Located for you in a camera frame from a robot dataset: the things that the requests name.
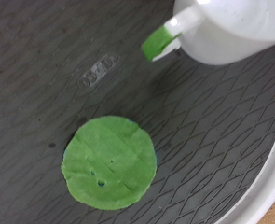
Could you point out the coffee pod with green lid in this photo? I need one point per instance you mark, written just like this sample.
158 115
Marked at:
109 161

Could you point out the white two-tier turntable shelf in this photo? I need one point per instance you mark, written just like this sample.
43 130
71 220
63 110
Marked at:
205 124

